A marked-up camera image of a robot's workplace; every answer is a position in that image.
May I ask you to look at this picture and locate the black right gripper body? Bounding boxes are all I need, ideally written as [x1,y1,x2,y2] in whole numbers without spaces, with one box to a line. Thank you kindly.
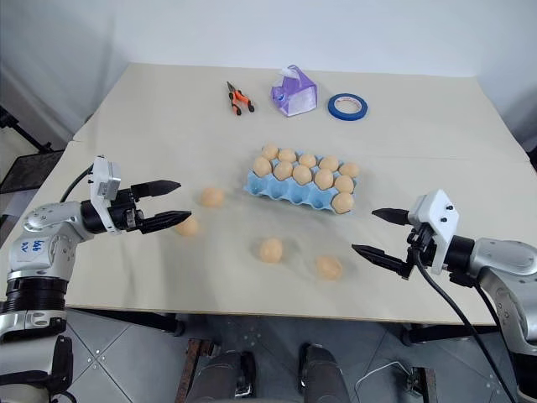
[403,223,438,270]

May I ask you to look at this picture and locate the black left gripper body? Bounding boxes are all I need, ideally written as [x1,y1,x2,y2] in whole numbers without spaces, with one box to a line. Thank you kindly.
[108,186,146,233]

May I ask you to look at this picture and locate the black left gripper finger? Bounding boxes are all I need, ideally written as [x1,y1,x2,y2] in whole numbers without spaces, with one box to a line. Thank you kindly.
[140,210,194,235]
[131,180,182,200]

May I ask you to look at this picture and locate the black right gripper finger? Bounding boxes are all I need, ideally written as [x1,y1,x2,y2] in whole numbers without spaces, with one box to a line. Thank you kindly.
[371,207,410,228]
[351,243,411,279]

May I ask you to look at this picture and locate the blue egg carton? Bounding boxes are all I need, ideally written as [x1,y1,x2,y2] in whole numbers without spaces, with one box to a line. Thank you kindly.
[243,157,361,217]

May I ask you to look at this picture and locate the black mesh shelf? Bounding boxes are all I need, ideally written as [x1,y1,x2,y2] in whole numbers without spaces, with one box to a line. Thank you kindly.
[0,149,66,196]

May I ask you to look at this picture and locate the blue tape roll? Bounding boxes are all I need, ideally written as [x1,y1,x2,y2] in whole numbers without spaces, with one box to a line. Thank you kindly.
[327,92,371,123]

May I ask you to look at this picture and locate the orange black pliers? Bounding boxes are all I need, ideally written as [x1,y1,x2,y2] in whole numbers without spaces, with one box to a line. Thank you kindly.
[226,81,257,116]

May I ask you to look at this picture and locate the black tripod stand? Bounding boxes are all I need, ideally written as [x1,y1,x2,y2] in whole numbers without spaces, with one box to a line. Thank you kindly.
[0,104,55,154]

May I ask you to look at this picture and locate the dark rounded shape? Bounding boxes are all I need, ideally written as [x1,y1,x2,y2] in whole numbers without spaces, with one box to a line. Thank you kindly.
[297,342,352,403]
[196,349,258,403]

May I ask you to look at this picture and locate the rusty metal bar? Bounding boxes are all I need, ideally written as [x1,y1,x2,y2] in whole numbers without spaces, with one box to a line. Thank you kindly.
[173,337,211,403]
[410,365,439,403]

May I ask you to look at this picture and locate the purple tissue pack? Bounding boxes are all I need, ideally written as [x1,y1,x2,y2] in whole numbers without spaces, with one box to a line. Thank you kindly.
[269,64,319,118]

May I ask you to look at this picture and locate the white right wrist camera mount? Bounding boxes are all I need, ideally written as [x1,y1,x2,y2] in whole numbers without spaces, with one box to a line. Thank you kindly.
[407,188,461,276]

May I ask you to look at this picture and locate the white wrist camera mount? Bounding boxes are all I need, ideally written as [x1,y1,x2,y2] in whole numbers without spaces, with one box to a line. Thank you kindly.
[407,188,461,276]
[88,155,123,233]

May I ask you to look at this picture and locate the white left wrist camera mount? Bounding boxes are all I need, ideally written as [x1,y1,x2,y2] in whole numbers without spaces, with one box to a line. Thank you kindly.
[88,155,123,233]

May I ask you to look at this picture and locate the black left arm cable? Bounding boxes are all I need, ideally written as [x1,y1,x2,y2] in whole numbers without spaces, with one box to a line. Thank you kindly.
[59,165,95,205]

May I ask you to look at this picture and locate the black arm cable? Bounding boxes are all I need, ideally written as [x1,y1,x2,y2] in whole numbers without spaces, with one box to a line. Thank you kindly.
[409,246,518,403]
[59,165,95,205]

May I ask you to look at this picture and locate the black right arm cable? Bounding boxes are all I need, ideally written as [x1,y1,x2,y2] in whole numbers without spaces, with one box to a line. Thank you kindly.
[409,246,518,403]

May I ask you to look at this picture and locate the black table frame leg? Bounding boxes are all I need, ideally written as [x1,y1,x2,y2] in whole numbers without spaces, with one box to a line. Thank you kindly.
[65,307,186,338]
[399,322,501,348]

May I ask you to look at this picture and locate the white floor cable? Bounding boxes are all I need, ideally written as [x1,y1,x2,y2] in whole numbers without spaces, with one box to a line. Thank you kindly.
[351,359,420,403]

